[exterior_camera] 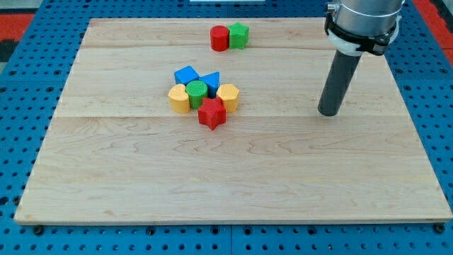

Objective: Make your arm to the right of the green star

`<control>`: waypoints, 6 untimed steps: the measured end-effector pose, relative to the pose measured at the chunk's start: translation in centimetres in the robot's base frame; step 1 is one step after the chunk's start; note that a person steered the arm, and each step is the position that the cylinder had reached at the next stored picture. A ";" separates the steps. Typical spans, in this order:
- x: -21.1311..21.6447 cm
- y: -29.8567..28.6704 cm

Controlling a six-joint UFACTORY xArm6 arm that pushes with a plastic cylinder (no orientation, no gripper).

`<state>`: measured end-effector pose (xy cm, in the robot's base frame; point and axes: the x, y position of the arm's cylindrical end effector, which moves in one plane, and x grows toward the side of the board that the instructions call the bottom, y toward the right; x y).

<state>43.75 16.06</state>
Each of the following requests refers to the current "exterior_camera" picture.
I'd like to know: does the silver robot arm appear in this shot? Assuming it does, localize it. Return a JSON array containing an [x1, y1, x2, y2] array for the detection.
[[324, 0, 405, 57]]

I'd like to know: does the red star block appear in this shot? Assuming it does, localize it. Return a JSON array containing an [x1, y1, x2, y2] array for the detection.
[[197, 98, 227, 130]]

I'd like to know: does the green star block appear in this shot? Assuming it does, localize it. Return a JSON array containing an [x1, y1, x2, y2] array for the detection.
[[227, 22, 249, 50]]

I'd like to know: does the yellow hexagon block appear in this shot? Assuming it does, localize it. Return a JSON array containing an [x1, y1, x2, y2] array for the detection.
[[217, 84, 240, 113]]

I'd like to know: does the green cylinder block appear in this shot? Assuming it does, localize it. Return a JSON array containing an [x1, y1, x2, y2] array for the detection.
[[185, 80, 208, 109]]

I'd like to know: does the blue triangle block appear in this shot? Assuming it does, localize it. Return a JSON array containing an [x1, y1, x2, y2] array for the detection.
[[199, 72, 220, 98]]

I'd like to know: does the yellow heart block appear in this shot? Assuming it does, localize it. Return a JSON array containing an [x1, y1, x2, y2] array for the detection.
[[168, 84, 191, 114]]

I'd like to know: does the wooden board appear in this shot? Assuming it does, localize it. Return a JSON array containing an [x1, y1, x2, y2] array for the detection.
[[15, 18, 452, 225]]

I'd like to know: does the blue cube block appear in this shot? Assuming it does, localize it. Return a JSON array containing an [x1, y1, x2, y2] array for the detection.
[[174, 66, 200, 85]]

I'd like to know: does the red cylinder block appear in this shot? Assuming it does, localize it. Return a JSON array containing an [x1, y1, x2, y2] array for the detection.
[[210, 25, 229, 52]]

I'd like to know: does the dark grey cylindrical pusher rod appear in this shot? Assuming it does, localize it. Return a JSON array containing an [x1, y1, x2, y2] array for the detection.
[[318, 50, 361, 117]]

